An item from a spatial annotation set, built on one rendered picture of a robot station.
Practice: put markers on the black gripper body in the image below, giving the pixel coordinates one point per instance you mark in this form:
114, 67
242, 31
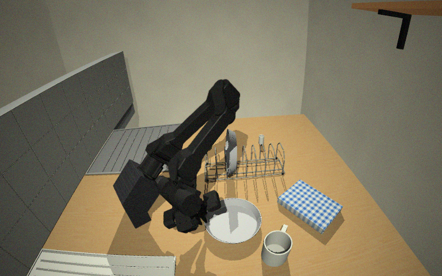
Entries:
211, 203

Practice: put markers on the blue and white checkered towel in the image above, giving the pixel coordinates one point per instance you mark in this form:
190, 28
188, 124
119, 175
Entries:
310, 205

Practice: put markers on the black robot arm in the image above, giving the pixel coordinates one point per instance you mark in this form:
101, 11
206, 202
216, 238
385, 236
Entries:
217, 112

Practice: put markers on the dark grey tiled splashback wall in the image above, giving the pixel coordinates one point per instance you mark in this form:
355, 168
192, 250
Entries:
48, 140

